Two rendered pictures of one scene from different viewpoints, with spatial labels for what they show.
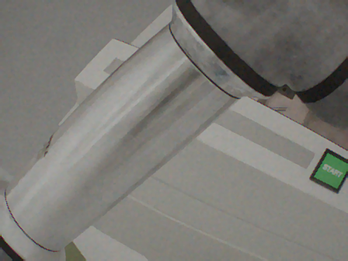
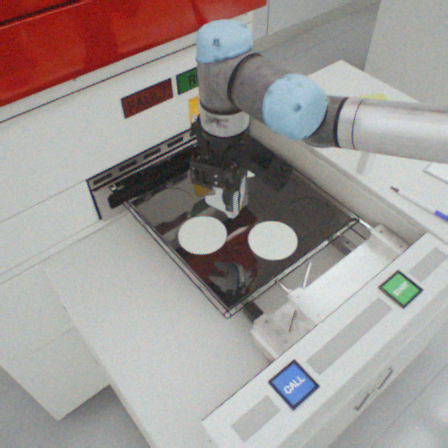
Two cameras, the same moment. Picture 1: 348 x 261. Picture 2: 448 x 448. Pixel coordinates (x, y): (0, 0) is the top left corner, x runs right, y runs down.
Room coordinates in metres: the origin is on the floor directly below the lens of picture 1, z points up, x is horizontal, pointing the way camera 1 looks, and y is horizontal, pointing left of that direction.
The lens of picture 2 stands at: (0.83, 0.25, 1.62)
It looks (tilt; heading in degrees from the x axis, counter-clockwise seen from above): 50 degrees down; 281
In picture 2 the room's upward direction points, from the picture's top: straight up
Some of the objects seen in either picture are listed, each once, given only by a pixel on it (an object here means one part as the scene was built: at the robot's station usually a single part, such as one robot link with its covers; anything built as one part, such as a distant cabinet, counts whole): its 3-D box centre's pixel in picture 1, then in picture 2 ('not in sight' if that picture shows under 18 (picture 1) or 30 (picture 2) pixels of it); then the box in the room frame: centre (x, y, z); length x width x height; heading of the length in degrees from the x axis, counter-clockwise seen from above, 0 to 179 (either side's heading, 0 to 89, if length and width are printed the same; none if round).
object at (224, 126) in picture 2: not in sight; (223, 114); (0.95, -0.30, 1.21); 0.08 x 0.08 x 0.05
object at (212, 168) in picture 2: not in sight; (221, 152); (0.96, -0.30, 1.13); 0.09 x 0.08 x 0.12; 170
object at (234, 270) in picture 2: not in sight; (239, 210); (0.94, -0.39, 0.90); 0.34 x 0.34 x 0.01; 51
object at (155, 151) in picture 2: not in sight; (174, 141); (1.12, -0.51, 0.96); 0.44 x 0.01 x 0.02; 51
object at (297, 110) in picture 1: (295, 118); (307, 309); (0.77, -0.18, 0.89); 0.08 x 0.03 x 0.03; 141
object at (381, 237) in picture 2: not in sight; (389, 242); (0.62, -0.36, 0.89); 0.08 x 0.03 x 0.03; 141
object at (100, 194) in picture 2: not in sight; (178, 164); (1.11, -0.51, 0.89); 0.44 x 0.02 x 0.10; 51
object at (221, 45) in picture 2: not in sight; (225, 67); (0.95, -0.30, 1.29); 0.09 x 0.08 x 0.11; 145
